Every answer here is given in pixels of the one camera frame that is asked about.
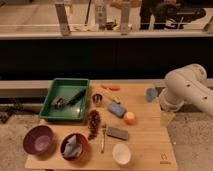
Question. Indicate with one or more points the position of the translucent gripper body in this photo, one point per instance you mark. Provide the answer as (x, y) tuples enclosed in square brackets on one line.
[(166, 118)]

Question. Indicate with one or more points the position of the dark grey eraser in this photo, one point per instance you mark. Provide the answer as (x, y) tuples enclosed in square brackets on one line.
[(117, 133)]

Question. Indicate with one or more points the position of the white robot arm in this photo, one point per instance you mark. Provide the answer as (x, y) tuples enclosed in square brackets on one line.
[(185, 85)]

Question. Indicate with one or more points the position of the white plastic cup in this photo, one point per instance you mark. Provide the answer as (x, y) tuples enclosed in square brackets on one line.
[(121, 154)]

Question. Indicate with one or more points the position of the small metal cup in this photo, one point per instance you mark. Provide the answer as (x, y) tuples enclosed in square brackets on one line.
[(97, 99)]

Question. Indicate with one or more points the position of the blue round object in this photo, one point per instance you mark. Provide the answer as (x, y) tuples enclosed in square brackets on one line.
[(151, 94)]

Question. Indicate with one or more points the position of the orange ball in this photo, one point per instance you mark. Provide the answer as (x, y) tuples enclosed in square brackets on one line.
[(129, 118)]

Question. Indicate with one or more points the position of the blue sponge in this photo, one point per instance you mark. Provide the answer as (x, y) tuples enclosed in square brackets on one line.
[(116, 109)]

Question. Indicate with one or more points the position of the orange carrot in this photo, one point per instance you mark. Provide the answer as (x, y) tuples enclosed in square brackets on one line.
[(111, 87)]

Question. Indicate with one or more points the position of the brown pine cone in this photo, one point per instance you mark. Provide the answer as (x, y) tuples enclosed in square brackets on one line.
[(93, 124)]

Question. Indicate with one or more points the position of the black marker pen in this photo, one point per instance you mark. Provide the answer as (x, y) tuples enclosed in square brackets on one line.
[(76, 97)]

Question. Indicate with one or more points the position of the red bowl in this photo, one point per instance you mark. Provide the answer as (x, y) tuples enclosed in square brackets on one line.
[(80, 139)]

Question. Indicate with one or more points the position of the grey crumpled cloth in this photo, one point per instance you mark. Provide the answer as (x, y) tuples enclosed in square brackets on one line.
[(72, 148)]

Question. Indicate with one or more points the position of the black office chair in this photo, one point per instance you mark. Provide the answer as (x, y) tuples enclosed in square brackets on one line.
[(169, 16)]

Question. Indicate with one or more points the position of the green plastic tray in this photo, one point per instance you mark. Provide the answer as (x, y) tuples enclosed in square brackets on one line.
[(65, 88)]

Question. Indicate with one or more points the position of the small metal clip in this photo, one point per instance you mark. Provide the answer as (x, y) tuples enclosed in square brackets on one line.
[(58, 103)]

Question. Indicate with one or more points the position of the purple bowl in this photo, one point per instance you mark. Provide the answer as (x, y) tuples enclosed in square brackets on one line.
[(38, 140)]

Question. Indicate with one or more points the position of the yellow handled tool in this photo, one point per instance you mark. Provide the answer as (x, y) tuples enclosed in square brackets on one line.
[(112, 96)]

